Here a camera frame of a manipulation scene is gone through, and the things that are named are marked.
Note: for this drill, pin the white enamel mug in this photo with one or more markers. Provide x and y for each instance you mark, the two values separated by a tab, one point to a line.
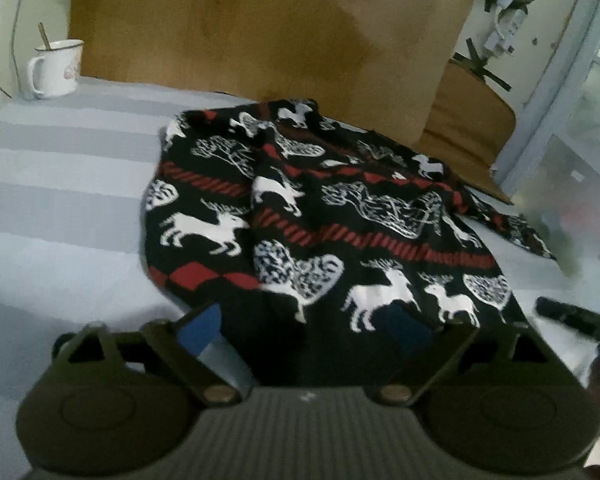
55	72

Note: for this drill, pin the window frame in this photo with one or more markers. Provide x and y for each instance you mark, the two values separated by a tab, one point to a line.
555	90

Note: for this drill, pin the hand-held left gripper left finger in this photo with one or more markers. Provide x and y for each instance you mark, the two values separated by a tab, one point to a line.
201	327

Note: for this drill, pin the white power strip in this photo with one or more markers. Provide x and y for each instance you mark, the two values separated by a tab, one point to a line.
505	25

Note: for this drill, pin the black red reindeer-print sweater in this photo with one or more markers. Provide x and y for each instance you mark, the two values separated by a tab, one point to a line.
330	220

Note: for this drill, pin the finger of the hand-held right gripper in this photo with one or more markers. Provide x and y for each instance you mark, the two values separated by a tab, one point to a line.
565	312

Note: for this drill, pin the wooden spoon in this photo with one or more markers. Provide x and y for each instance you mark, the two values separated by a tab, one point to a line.
44	37

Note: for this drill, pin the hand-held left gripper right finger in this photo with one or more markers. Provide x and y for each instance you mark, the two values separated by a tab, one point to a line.
405	327

